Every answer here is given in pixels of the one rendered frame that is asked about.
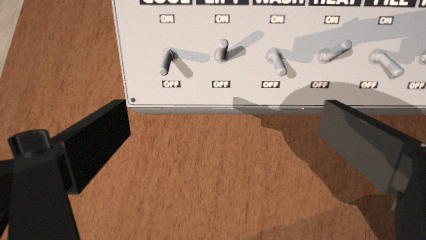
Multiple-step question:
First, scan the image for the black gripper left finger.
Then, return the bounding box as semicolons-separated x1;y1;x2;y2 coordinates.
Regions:
0;99;131;240

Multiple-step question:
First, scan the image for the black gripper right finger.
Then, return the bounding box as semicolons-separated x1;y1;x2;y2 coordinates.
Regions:
318;100;426;240

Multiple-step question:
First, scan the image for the white switch panel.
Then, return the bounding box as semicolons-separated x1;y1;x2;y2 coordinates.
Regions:
112;0;426;115

